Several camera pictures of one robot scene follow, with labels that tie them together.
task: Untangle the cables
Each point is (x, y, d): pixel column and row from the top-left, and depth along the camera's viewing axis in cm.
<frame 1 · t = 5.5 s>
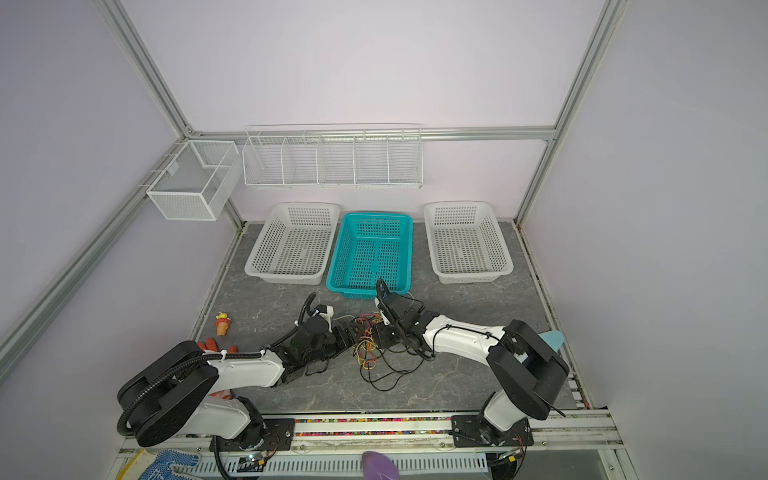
left hand: (360, 337, 86), fingers open
right hand: (379, 334, 87), fingers open
left white plastic basket: (296, 244, 115), on the table
teal plastic basket: (370, 247, 114), on the table
right white plastic basket: (467, 242, 118), on the table
ice cream cone toy: (222, 323, 93), point 2 cm above the table

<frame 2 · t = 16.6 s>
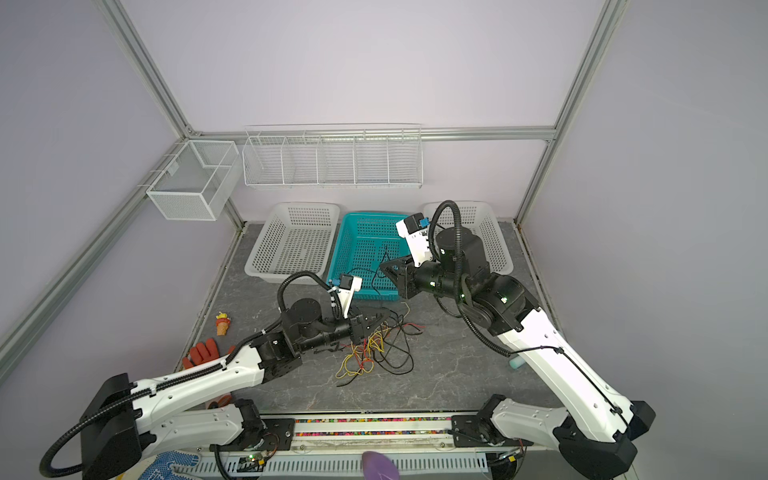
left hand: (388, 320, 67), fingers closed
right hand: (382, 268, 60), fingers closed
the named things where they were.

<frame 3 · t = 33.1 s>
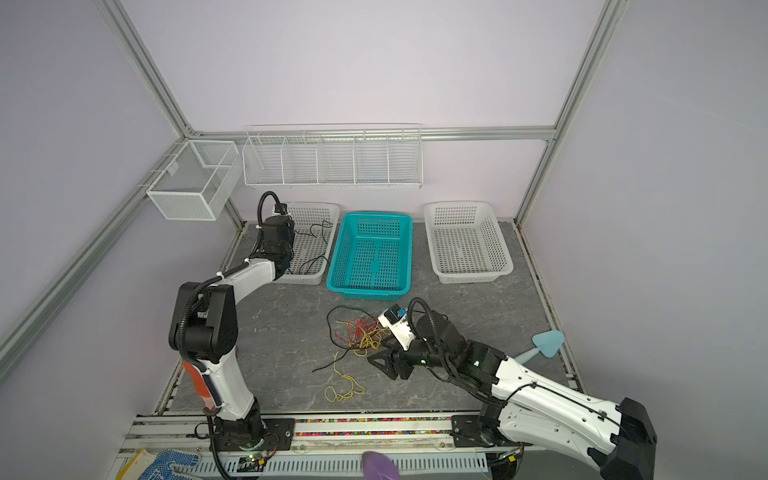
left hand: (273, 228, 95), fingers closed
right hand: (375, 353, 69), fingers open
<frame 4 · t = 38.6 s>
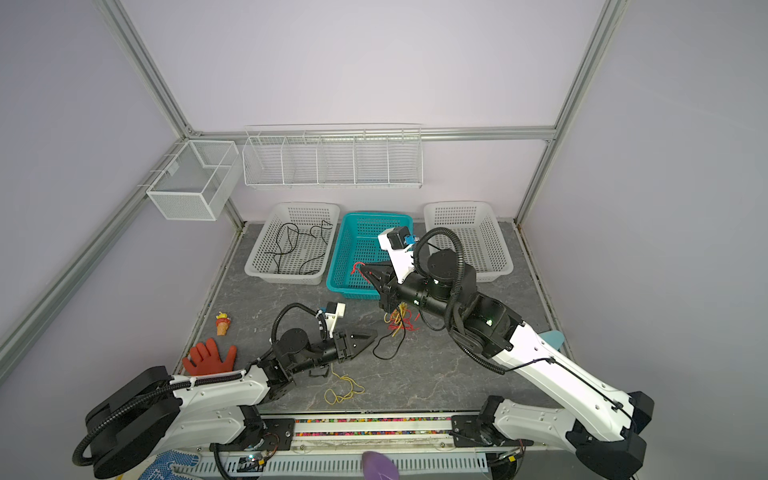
left hand: (375, 343, 71), fingers open
right hand: (361, 270, 57), fingers closed
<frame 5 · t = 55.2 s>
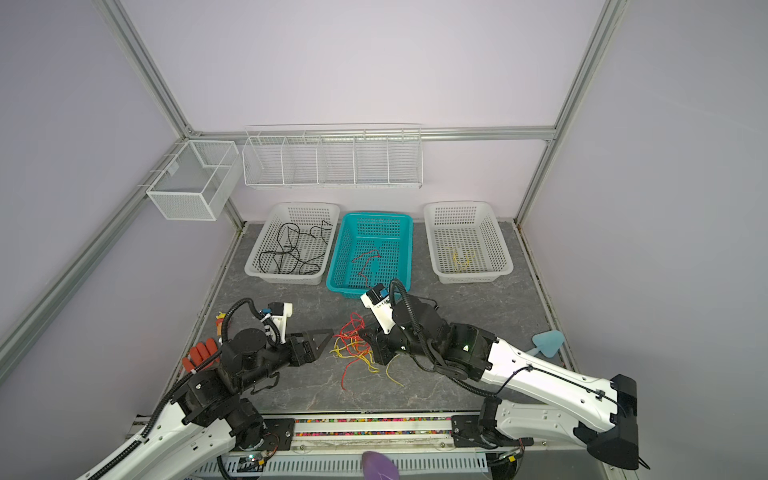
left hand: (322, 339, 71), fingers open
right hand: (359, 336, 64), fingers closed
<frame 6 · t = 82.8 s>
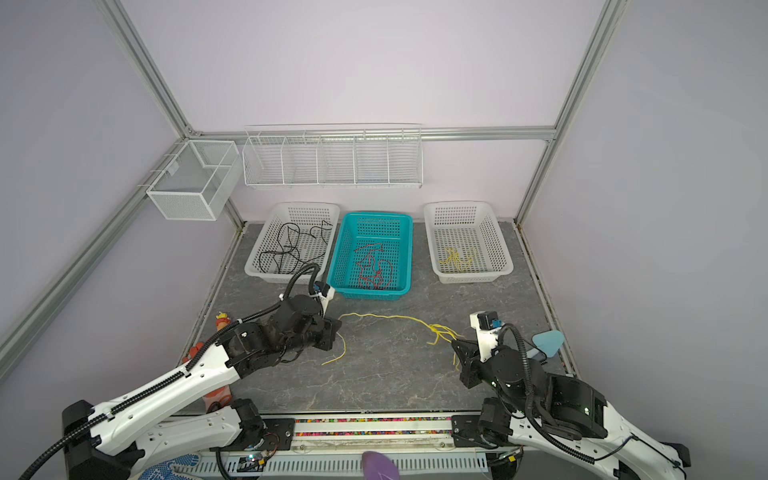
left hand: (339, 329, 74), fingers closed
right hand: (453, 345, 65), fingers closed
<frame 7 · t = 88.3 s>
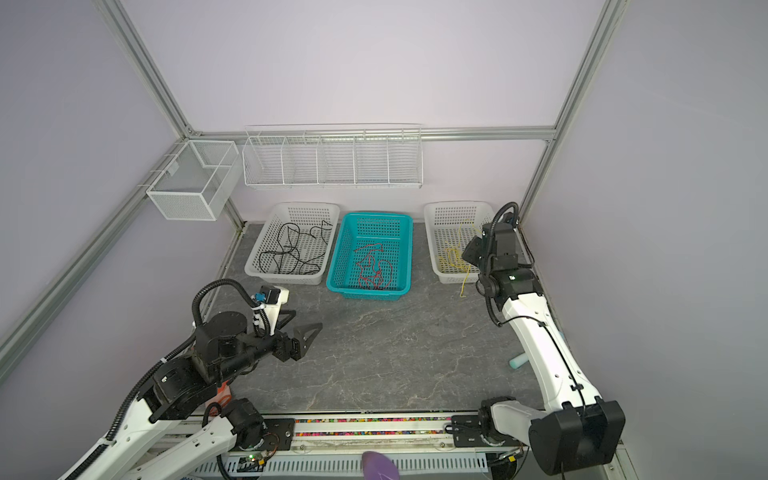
left hand: (306, 324, 66), fingers open
right hand: (477, 244, 77), fingers closed
